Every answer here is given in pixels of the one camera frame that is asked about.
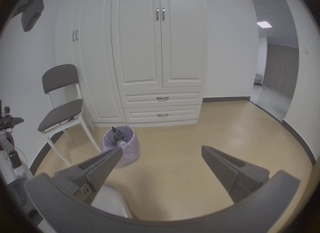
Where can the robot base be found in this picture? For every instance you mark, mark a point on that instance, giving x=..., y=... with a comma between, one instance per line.
x=110, y=199

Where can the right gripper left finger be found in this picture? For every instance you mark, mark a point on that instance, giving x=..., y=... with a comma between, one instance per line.
x=100, y=171

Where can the grey curtain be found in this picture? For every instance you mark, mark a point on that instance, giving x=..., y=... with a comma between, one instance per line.
x=282, y=69

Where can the black plastic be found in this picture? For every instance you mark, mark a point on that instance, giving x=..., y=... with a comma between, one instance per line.
x=117, y=134

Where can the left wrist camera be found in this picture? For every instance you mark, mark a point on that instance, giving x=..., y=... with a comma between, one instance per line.
x=7, y=111

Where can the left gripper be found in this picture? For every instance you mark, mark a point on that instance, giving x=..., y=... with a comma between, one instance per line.
x=6, y=123

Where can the purple plastic bag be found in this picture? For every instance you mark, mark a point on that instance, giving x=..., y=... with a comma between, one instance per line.
x=132, y=146

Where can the white wardrobe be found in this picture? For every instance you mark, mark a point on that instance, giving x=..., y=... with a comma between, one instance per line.
x=150, y=51

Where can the ceiling light panel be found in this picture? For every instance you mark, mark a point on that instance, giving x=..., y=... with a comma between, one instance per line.
x=264, y=24

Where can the grey and white chair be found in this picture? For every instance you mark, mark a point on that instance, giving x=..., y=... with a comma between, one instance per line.
x=62, y=111

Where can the white printed wrapper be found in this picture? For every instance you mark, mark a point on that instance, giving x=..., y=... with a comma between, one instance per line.
x=121, y=143

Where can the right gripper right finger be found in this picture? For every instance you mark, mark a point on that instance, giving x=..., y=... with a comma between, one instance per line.
x=225, y=171

